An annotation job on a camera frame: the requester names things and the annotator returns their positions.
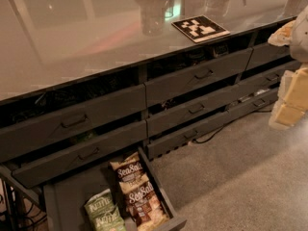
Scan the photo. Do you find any middle left grey drawer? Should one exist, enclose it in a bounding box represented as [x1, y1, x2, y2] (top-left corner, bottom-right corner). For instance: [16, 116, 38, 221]
[13, 120, 147, 188]

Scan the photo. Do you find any brown sea salt bag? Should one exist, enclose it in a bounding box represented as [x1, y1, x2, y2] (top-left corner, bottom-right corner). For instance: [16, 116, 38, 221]
[110, 152, 145, 188]
[120, 181, 168, 231]

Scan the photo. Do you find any top right grey drawer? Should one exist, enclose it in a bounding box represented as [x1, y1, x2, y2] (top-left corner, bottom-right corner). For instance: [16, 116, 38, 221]
[246, 43, 289, 70]

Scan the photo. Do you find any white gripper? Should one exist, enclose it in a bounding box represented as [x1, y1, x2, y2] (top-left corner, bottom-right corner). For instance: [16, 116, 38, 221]
[268, 20, 308, 130]

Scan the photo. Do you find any upper brown sea salt bag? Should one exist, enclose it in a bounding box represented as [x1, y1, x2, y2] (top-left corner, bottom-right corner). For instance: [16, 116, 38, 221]
[110, 152, 145, 188]

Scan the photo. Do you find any middle centre grey drawer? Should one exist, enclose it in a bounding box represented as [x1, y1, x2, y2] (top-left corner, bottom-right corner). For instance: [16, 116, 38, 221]
[147, 85, 239, 137]

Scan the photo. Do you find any open bottom left drawer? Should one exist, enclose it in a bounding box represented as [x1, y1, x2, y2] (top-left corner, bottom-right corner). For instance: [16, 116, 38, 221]
[42, 146, 188, 231]

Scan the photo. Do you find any green Kettle chip bag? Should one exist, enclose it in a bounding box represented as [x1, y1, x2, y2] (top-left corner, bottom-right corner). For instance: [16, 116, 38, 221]
[85, 189, 126, 231]

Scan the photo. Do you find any bottom centre grey drawer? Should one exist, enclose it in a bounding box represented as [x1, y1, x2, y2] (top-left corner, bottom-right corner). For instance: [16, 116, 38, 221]
[147, 112, 231, 160]

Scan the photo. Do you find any top left grey drawer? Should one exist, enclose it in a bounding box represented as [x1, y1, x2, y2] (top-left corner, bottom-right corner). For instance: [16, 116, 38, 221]
[0, 85, 146, 162]

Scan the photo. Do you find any black floor cable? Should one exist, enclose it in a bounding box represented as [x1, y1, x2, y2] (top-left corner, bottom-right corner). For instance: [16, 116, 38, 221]
[192, 108, 273, 144]

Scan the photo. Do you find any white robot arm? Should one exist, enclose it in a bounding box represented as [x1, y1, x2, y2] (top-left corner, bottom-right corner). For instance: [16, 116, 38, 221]
[268, 7, 308, 130]

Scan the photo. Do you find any lower brown sea salt bag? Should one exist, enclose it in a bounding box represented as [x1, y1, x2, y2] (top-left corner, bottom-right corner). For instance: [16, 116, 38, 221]
[120, 181, 168, 231]

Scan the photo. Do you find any bottom right grey drawer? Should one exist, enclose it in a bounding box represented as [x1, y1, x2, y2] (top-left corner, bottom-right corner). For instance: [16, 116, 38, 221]
[228, 89, 278, 120]

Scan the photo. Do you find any top centre grey drawer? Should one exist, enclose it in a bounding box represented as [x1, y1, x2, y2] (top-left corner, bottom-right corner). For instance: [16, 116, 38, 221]
[145, 48, 252, 107]

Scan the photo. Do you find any middle right grey drawer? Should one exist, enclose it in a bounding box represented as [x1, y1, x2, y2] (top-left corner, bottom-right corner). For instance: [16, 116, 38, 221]
[239, 61, 300, 95]

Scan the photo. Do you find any grey drawer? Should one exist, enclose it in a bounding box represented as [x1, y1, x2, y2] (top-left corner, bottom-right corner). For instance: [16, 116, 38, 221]
[239, 61, 300, 95]
[0, 85, 146, 162]
[145, 48, 252, 107]
[228, 89, 278, 120]
[246, 43, 289, 70]
[147, 112, 231, 160]
[13, 120, 147, 188]
[147, 85, 239, 137]

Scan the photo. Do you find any black white fiducial marker board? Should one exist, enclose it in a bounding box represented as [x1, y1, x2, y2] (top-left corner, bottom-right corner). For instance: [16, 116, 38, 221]
[171, 15, 230, 43]

